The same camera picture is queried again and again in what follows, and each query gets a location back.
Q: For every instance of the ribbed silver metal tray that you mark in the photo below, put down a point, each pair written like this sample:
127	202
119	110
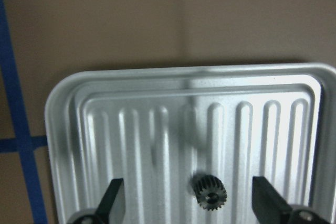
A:
159	129

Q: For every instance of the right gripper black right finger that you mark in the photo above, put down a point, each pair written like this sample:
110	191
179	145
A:
267	204

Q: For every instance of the black bearing gear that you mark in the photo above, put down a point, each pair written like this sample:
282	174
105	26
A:
210	192

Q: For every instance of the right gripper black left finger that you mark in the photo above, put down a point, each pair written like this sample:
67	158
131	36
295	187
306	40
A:
109	200

